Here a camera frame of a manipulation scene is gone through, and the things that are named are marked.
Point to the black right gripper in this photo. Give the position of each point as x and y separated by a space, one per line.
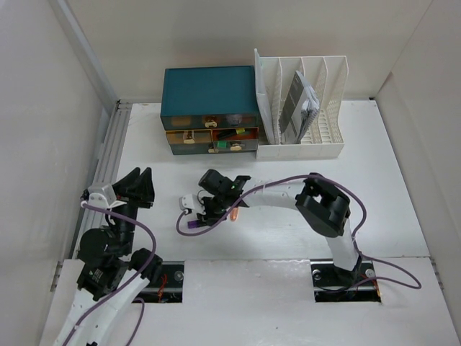
205 215

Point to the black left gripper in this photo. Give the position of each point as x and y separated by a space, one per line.
143 189

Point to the purple cap black highlighter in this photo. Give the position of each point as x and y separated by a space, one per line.
195 224

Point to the yellow cap black highlighter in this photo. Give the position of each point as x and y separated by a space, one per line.
227 133

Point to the dark drawer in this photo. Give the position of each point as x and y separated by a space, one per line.
192 149

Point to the clear paper clip jar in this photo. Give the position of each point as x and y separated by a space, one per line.
234 119

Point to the grey booklet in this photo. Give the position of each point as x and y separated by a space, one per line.
300 109

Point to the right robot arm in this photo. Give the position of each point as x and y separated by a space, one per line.
322 205

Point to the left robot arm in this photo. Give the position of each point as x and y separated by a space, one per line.
90 321

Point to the teal drawer organizer cabinet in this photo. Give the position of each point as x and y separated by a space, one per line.
218 90

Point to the white file rack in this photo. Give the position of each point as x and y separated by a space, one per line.
327 75

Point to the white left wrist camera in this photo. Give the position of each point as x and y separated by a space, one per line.
101 196

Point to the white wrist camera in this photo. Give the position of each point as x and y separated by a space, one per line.
191 204
101 196

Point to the aluminium frame rail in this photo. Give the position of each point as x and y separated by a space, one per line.
115 115

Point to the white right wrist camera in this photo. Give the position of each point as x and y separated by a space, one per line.
191 204

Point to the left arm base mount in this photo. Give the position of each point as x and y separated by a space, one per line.
168 288

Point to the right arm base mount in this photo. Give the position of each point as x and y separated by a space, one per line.
334 285

